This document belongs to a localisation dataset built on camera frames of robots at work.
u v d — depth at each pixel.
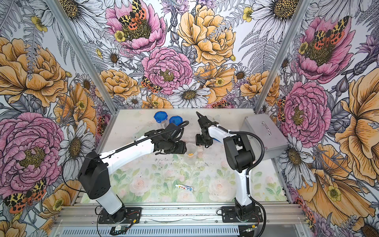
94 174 0.44
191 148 0.87
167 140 0.65
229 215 0.74
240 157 0.55
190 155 0.83
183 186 0.82
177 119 0.99
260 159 0.50
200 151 0.97
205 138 0.87
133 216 0.74
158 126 1.03
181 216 0.76
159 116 0.99
